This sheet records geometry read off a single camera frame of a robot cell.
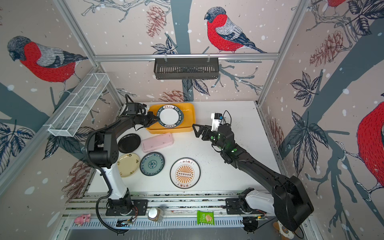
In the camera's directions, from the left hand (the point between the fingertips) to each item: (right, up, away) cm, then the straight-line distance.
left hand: (159, 117), depth 96 cm
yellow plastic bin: (+18, -6, +8) cm, 20 cm away
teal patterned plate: (-2, -28, -7) cm, 29 cm away
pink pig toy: (-30, -48, -27) cm, 63 cm away
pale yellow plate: (-16, -27, -10) cm, 33 cm away
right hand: (+25, -5, -19) cm, 31 cm away
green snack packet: (+29, -48, -26) cm, 61 cm away
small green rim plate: (+7, +1, +7) cm, 10 cm away
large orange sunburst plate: (+18, -32, -11) cm, 39 cm away
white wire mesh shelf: (-38, -4, -26) cm, 46 cm away
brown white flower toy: (+64, -51, -31) cm, 88 cm away
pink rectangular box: (-3, -17, 0) cm, 17 cm away
